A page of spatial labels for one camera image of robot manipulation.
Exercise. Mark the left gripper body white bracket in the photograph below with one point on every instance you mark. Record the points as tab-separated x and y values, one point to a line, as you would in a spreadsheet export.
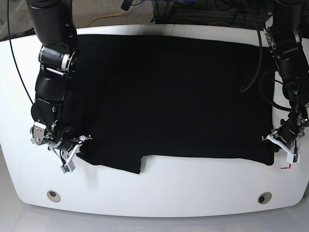
285	137

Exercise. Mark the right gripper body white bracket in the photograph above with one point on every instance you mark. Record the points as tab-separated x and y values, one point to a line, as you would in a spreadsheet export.
67	149

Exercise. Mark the black printed T-shirt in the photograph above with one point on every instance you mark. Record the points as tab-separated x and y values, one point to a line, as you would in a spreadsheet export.
157	95

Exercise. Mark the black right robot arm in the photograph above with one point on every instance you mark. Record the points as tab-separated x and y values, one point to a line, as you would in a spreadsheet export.
53	24

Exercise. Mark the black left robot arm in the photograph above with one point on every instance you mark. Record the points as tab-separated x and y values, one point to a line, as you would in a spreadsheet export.
285	43

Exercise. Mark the red tape rectangle marker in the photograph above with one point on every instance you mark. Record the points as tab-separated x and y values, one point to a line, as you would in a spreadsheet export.
287	167

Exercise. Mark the left table grommet hole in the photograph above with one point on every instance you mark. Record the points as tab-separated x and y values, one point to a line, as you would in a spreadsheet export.
53	196

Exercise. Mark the table grommet hole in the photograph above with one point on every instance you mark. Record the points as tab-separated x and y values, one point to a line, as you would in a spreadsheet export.
53	196
264	198

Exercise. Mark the right table grommet hole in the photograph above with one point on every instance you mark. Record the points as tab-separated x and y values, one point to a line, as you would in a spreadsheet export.
264	198

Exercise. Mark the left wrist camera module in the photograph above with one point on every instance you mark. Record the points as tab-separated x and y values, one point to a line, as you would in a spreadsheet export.
293	158

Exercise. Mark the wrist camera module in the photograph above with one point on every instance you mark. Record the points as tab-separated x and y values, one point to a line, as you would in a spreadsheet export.
68	167
293	158

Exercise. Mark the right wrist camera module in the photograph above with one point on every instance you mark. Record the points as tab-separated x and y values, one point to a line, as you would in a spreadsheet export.
68	167

